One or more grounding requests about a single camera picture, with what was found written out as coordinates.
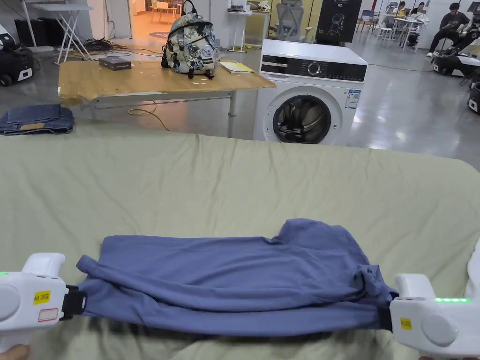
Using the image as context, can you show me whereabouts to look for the white cloth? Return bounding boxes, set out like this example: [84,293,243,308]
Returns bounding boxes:
[465,237,480,300]

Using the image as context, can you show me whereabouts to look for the folded blue jeans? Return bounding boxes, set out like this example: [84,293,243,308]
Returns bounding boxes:
[0,104,75,136]

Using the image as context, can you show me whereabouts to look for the white folding table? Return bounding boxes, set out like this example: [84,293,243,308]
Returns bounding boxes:
[31,3,95,65]

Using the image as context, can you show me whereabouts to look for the white table with clutter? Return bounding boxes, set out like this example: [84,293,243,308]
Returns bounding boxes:
[226,0,271,53]

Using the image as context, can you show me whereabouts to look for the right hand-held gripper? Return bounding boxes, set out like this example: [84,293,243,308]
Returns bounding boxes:
[376,273,480,357]

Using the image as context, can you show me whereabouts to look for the grey office chair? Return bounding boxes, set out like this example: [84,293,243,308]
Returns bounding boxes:
[268,0,314,43]

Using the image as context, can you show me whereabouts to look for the black poster board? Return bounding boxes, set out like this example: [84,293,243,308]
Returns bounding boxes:
[315,0,363,44]

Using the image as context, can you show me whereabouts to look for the white washing machine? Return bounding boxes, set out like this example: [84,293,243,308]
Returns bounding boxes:
[253,38,368,146]

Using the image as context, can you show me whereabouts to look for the group of people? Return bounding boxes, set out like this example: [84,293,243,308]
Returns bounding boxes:
[388,0,432,20]

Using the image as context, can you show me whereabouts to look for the bed with pale green sheet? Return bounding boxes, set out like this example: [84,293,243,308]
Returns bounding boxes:
[0,123,480,360]

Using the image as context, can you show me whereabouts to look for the wooden table with backpack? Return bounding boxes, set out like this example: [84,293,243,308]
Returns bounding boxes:
[58,0,278,138]

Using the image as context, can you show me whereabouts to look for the blue shirt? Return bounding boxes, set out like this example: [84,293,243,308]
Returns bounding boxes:
[76,218,400,337]

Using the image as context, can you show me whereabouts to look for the yellow cable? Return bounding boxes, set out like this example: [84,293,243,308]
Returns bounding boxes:
[127,100,170,132]

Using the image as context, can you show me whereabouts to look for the black and white robot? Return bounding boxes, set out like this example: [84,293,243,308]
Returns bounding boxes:
[0,23,37,87]
[431,29,480,78]
[466,82,480,115]

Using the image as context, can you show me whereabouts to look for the person's left hand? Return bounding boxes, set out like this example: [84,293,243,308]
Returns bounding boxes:
[0,344,31,360]

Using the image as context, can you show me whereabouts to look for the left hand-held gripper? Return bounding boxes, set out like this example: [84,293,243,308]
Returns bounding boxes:
[0,253,88,350]

